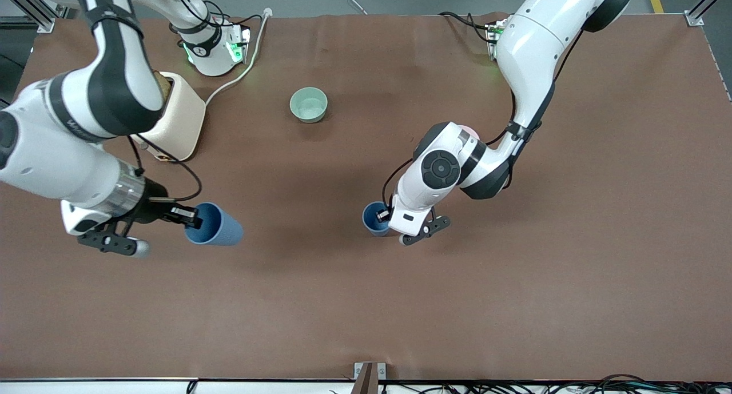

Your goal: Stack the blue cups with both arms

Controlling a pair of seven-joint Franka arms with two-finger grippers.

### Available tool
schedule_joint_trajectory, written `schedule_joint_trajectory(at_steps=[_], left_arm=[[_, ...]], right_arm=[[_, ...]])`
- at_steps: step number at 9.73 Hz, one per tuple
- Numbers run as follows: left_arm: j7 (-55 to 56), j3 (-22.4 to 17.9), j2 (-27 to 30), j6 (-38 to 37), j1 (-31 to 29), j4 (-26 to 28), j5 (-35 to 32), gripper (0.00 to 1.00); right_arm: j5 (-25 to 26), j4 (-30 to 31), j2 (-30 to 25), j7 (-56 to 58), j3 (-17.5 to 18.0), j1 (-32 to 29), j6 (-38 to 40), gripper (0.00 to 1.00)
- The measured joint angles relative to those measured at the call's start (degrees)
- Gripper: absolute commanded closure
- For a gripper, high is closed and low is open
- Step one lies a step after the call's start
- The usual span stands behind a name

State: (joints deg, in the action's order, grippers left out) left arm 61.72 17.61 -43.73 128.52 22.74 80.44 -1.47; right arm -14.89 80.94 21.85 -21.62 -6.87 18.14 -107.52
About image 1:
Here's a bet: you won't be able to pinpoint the white toaster power cable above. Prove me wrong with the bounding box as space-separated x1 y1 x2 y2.
204 7 274 106

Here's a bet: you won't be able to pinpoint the blue plastic cup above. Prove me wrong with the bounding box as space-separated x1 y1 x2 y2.
184 202 244 247
361 201 396 238

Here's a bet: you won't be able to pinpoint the white table edge rail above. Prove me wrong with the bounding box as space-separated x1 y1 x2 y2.
0 377 356 394

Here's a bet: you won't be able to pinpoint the brown table cover sheet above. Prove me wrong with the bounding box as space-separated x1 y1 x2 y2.
0 12 732 382

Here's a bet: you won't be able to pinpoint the black right arm base cable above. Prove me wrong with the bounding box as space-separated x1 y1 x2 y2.
169 0 262 40

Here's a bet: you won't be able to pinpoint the metal bracket with brown post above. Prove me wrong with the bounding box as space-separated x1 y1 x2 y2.
353 361 387 394

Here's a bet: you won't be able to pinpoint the black left arm base cable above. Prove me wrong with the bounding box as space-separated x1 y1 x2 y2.
439 10 494 43

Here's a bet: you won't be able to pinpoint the black arm base cable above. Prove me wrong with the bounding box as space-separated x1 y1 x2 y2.
439 10 494 43
169 0 262 40

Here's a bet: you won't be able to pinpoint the tangled black cables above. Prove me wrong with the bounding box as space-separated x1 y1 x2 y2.
329 373 732 394

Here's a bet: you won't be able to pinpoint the aluminium frame profile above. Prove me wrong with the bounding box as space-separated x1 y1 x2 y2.
0 0 78 34
684 0 732 27

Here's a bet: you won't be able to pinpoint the cream white toaster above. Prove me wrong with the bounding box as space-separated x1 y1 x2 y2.
130 71 207 164

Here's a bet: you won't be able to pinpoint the green bowl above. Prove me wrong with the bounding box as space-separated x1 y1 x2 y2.
289 86 329 124

